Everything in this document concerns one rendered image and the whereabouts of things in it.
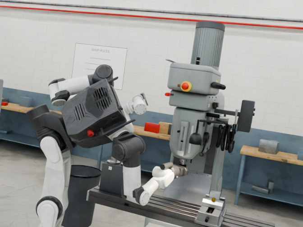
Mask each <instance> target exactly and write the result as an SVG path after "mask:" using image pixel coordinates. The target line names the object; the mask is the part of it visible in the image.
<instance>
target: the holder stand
mask: <svg viewBox="0 0 303 227"><path fill-rule="evenodd" d="M123 185H124V180H123V163H121V162H120V161H118V160H117V162H111V161H110V160H107V161H106V162H104V163H103V164H102V170H101V180H100V187H99V190H101V191H107V192H112V193H116V194H122V193H121V187H122V186H123Z"/></svg>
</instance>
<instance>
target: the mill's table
mask: <svg viewBox="0 0 303 227"><path fill-rule="evenodd" d="M99 187H100V185H98V186H96V187H94V188H92V189H90V190H88V191H87V199H86V200H87V201H89V202H93V203H96V204H100V205H104V206H107V207H111V208H115V209H119V210H123V211H126V212H130V213H134V214H137V215H141V216H144V217H148V218H152V219H156V220H160V221H163V222H167V223H171V224H174V225H178V226H182V227H208V226H205V225H201V224H198V223H195V222H194V220H195V218H196V216H197V214H198V211H199V209H200V208H201V205H197V204H192V203H188V202H184V201H180V200H175V199H172V198H168V197H164V196H160V195H155V194H152V195H151V197H150V198H149V201H148V203H147V204H146V205H145V206H142V205H139V204H136V203H134V202H131V201H128V200H125V199H124V198H123V197H122V195H121V194H116V193H112V192H107V191H101V190H99ZM221 227H277V226H275V224H274V223H270V222H266V221H262V220H258V219H254V218H249V217H245V216H242V215H237V214H234V213H229V212H226V213H225V216H224V218H223V221H222V224H221Z"/></svg>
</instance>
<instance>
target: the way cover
mask: <svg viewBox="0 0 303 227"><path fill-rule="evenodd" d="M212 177H213V175H211V174H206V173H201V172H196V171H192V170H188V175H186V176H180V177H178V178H176V179H173V181H172V182H171V183H170V184H169V185H168V186H167V187H166V188H165V191H164V194H163V196H164V197H168V198H172V199H175V200H180V201H184V202H188V203H192V204H197V205H201V206H202V200H203V198H204V197H205V196H206V193H209V192H210V187H211V181H212Z"/></svg>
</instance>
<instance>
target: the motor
mask: <svg viewBox="0 0 303 227"><path fill-rule="evenodd" d="M224 32H225V25H224V24H222V23H218V22H212V21H199V22H197V23H196V29H195V36H194V42H193V50H192V57H191V63H190V64H196V61H197V57H199V58H200V63H199V65H203V66H209V67H212V68H214V69H215V70H217V71H219V65H220V57H221V51H222V45H223V39H224Z"/></svg>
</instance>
